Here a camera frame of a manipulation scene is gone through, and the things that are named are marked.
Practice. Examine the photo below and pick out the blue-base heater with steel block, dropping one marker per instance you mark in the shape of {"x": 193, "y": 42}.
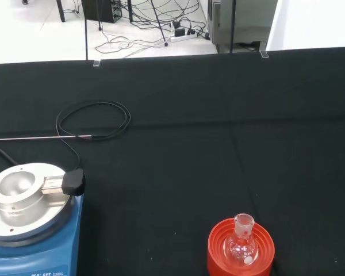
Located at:
{"x": 60, "y": 244}

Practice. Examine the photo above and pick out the black tripod pole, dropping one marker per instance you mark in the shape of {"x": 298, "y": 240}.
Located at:
{"x": 86, "y": 40}
{"x": 233, "y": 26}

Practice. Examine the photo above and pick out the thin steel probe rod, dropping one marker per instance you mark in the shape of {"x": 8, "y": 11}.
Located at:
{"x": 31, "y": 138}

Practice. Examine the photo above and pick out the black bench cloth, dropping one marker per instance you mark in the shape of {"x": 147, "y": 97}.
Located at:
{"x": 189, "y": 143}

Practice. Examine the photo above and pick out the grey metal cabinet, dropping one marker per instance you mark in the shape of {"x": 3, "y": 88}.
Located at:
{"x": 247, "y": 20}

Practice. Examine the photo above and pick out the black tripod leg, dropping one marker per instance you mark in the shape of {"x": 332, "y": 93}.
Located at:
{"x": 160, "y": 24}

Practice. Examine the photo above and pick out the clear plastic cloth clip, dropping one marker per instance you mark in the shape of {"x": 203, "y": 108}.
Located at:
{"x": 96, "y": 63}
{"x": 264, "y": 54}

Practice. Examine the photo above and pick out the black computer tower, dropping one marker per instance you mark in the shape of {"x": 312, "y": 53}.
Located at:
{"x": 103, "y": 10}

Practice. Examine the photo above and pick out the white power strip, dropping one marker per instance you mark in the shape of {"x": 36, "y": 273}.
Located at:
{"x": 184, "y": 37}

